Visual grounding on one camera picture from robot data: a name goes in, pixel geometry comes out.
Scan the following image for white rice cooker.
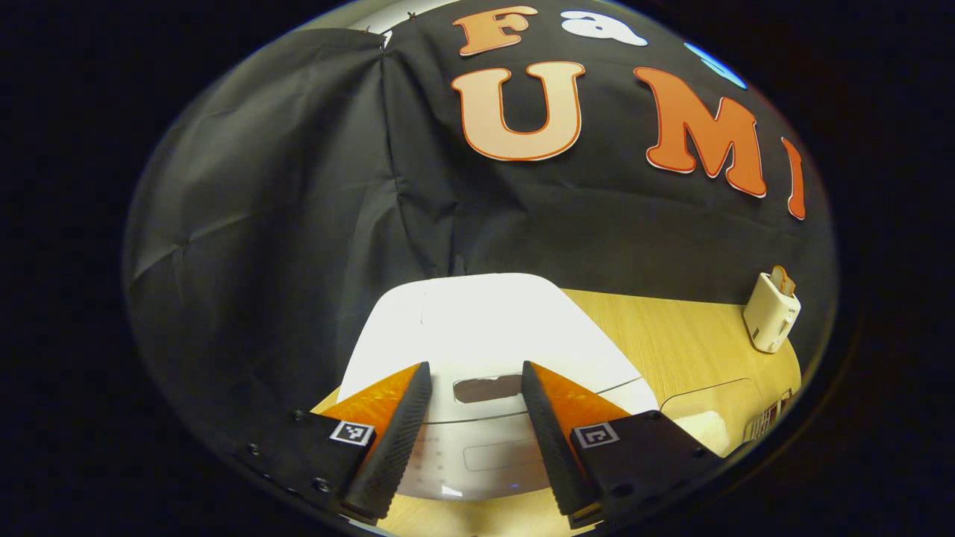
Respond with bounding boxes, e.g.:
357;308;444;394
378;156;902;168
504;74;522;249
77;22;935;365
336;273;660;502

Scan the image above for metal wire chopstick holder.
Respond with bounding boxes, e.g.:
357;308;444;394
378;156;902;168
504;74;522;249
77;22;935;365
742;388;795;445

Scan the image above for black backdrop cloth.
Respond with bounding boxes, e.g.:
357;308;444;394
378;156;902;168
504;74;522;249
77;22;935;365
125;0;835;456

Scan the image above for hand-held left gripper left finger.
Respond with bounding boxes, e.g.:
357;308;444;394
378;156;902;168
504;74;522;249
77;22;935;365
231;362;433;527

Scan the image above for white rice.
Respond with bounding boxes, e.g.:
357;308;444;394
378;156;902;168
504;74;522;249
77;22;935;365
683;414;728;456

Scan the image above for clear plastic rice box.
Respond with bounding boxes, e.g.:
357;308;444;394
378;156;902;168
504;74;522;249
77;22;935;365
660;378;769;458

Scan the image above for white toaster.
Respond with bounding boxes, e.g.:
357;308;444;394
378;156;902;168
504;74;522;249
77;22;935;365
743;272;802;354

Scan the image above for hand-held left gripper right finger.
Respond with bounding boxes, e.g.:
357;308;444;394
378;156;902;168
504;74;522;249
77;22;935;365
521;361;724;532

